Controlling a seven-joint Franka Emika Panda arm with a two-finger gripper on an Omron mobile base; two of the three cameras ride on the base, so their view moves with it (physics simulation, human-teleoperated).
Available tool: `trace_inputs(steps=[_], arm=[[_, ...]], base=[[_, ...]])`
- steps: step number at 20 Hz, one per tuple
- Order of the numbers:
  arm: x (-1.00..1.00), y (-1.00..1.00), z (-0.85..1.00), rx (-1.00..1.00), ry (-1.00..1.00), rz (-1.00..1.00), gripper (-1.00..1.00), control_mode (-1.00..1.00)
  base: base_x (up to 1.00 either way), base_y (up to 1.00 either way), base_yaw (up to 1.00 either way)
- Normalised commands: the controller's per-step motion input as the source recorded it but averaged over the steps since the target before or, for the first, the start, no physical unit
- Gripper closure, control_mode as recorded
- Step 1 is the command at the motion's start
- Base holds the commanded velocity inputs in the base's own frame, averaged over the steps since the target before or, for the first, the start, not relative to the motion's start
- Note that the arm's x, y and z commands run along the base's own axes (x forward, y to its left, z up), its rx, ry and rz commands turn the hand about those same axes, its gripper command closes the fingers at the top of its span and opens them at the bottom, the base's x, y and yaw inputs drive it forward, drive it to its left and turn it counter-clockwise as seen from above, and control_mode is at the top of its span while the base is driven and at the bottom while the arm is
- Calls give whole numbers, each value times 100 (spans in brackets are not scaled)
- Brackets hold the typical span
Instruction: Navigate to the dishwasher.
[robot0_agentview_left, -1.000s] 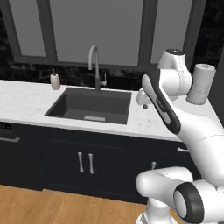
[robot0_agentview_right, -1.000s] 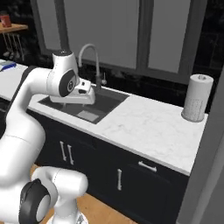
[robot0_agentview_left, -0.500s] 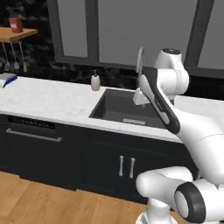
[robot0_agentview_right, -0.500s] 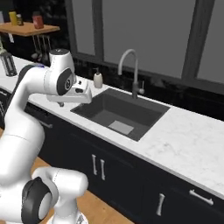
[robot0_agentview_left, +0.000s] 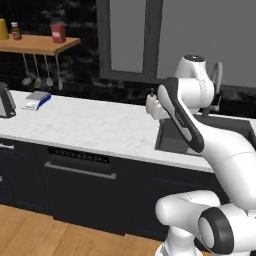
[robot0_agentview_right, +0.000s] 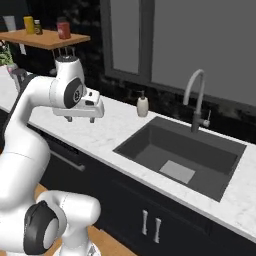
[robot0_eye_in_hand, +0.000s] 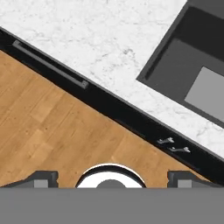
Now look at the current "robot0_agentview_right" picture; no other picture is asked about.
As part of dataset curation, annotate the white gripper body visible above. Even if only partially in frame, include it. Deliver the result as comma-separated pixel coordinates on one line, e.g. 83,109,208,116
52,99,106,120

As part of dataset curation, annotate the black dishwasher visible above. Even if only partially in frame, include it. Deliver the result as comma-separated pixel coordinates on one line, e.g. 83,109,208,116
37,129,111,231

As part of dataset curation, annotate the cream soap dispenser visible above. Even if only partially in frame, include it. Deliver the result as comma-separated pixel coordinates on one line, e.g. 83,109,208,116
136,90,150,118

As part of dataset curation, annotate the grey metal pot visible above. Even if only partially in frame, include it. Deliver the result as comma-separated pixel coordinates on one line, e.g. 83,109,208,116
9,67,28,85

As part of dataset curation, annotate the red jar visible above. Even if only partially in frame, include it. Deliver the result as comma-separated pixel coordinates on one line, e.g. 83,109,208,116
56,16,72,41

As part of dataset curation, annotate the green potted plant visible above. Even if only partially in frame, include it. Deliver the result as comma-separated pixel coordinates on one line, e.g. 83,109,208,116
0,40,15,68

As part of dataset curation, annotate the small dark bottle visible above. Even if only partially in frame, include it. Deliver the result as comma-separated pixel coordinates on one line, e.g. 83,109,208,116
33,19,44,36

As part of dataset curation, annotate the dark grey sink basin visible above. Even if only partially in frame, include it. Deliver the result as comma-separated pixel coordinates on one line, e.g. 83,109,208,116
112,115,248,203

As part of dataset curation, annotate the yellow jar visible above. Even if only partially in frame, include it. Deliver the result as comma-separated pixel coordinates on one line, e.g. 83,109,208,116
23,15,36,35

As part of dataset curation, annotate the grey curved tap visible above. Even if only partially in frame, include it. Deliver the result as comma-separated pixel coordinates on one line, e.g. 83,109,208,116
182,68,212,134

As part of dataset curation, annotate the black cupboard door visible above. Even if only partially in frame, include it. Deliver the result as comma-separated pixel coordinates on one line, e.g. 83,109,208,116
105,181,153,256
149,199,256,256

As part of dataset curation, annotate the white box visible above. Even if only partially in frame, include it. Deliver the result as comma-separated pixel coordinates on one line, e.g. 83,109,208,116
2,15,17,33

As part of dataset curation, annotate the grey framed window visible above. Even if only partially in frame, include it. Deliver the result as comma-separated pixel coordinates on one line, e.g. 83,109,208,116
99,0,256,108

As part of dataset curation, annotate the grey dishwasher handle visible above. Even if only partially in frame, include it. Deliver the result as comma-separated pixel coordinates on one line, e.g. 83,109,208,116
49,149,87,173

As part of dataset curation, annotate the wooden wall shelf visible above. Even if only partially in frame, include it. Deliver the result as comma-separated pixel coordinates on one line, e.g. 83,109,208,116
0,28,91,51

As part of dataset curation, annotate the white cupboard handle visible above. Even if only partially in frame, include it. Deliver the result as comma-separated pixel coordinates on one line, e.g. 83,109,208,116
153,217,162,244
141,209,149,236

